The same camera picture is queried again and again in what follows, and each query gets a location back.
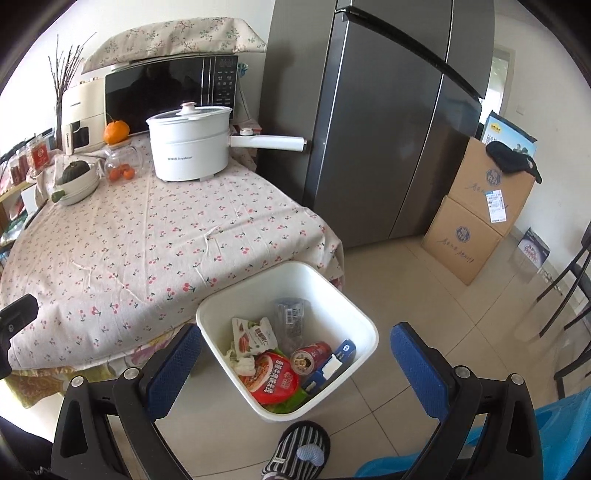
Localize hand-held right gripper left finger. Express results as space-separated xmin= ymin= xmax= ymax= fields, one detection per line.
xmin=51 ymin=323 xmax=204 ymax=480

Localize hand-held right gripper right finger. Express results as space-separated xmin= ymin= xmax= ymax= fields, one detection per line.
xmin=390 ymin=322 xmax=544 ymax=480

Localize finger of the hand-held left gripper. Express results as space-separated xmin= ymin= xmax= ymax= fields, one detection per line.
xmin=0 ymin=294 xmax=38 ymax=380

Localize white tissue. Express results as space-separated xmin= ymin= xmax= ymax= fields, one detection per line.
xmin=226 ymin=342 xmax=254 ymax=376

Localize blue milk carton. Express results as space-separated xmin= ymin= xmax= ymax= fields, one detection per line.
xmin=302 ymin=339 xmax=357 ymax=395

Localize white printed wrapper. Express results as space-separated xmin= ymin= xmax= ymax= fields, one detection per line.
xmin=231 ymin=316 xmax=279 ymax=356

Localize red foil food packet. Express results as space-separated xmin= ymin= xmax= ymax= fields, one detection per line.
xmin=239 ymin=351 xmax=301 ymax=406

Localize red drink can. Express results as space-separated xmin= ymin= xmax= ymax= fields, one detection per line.
xmin=291 ymin=342 xmax=332 ymax=376

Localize clear plastic bottle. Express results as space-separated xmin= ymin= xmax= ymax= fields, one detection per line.
xmin=272 ymin=298 xmax=309 ymax=352

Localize green snack packet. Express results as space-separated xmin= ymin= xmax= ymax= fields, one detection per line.
xmin=263 ymin=385 xmax=310 ymax=414

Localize white plastic bin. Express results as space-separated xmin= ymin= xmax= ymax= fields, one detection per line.
xmin=196 ymin=261 xmax=379 ymax=423

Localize yellow floral undercloth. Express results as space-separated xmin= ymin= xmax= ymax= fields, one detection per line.
xmin=9 ymin=323 xmax=195 ymax=409

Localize cherry print tablecloth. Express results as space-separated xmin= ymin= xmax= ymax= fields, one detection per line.
xmin=0 ymin=134 xmax=346 ymax=384

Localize plain cardboard box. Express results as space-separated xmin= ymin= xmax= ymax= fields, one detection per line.
xmin=421 ymin=195 xmax=504 ymax=286

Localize white bowl with squash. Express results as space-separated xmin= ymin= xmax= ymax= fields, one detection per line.
xmin=50 ymin=159 xmax=101 ymax=206

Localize striped slipper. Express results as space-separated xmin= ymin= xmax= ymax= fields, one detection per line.
xmin=262 ymin=420 xmax=332 ymax=480

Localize dark green squash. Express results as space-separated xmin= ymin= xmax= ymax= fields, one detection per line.
xmin=62 ymin=159 xmax=90 ymax=185

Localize blue plastic stool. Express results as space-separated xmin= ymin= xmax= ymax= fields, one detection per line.
xmin=355 ymin=397 xmax=591 ymax=480

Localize small printed box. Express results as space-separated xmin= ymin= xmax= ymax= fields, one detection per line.
xmin=517 ymin=227 xmax=551 ymax=268

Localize black metal chair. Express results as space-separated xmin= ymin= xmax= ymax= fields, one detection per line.
xmin=536 ymin=226 xmax=591 ymax=402

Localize glass jar with wooden lid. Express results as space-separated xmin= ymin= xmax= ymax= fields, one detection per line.
xmin=103 ymin=142 xmax=143 ymax=183

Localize cardboard box with label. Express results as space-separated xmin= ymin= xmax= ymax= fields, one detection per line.
xmin=444 ymin=136 xmax=536 ymax=238

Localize large orange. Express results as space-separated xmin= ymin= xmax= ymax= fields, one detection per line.
xmin=103 ymin=119 xmax=130 ymax=145

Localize white electric pot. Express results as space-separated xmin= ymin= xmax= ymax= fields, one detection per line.
xmin=146 ymin=102 xmax=308 ymax=182

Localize cream air fryer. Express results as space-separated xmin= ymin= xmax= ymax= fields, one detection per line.
xmin=60 ymin=78 xmax=108 ymax=155

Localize black cap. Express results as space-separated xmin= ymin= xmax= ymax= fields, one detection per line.
xmin=485 ymin=141 xmax=543 ymax=184

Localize dry twigs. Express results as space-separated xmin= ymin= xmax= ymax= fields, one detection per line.
xmin=48 ymin=34 xmax=98 ymax=107

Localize blue printed box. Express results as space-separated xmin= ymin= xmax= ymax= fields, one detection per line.
xmin=480 ymin=110 xmax=539 ymax=160

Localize grey refrigerator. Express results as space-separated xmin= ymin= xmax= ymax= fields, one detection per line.
xmin=256 ymin=0 xmax=496 ymax=250

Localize black microwave oven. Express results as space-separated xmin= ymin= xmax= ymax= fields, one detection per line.
xmin=104 ymin=54 xmax=240 ymax=137

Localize floral cover cloth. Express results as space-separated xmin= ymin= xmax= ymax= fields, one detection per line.
xmin=81 ymin=17 xmax=267 ymax=75

